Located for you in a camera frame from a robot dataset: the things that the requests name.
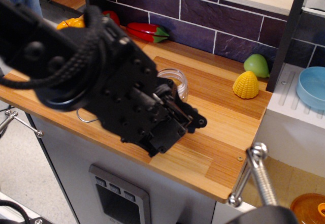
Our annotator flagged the white toy sink counter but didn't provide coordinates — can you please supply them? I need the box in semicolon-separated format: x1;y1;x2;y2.
255;65;324;177

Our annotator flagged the red toy tomato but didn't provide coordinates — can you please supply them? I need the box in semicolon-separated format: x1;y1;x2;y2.
102;11;120;26

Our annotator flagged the green toy pear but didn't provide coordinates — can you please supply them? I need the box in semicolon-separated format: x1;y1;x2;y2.
244;54;270;78

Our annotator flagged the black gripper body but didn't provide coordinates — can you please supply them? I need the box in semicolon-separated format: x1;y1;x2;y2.
121;78;207;157

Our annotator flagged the orange plastic lid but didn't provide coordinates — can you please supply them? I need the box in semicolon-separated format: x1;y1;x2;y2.
290;194;324;223

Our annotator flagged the left chrome towel bar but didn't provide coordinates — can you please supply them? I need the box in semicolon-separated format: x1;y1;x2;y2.
1;109;44;139

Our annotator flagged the almond jar with red label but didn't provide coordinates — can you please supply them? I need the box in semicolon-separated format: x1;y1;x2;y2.
158;68;188;102

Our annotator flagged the black vertical shelf post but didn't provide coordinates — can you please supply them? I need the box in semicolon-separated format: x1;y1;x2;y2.
266;0;305;92

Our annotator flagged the light blue plastic bowl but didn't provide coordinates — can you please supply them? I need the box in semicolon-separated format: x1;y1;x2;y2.
296;67;324;111

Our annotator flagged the orange toy pumpkin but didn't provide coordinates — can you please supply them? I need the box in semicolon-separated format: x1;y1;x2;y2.
56;15;85;30

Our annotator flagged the yellow toy corn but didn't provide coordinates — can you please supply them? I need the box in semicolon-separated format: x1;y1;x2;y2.
233;71;259;99

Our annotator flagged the grey toy oven panel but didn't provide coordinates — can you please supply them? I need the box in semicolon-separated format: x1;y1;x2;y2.
89;165;152;223

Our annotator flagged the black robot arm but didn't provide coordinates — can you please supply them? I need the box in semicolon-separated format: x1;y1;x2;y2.
1;0;207;156

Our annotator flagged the red toy chili pepper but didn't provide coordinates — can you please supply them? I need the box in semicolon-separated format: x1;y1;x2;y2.
126;22;169;43

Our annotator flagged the small steel pot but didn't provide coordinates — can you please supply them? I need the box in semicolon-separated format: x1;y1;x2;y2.
76;108;98;123

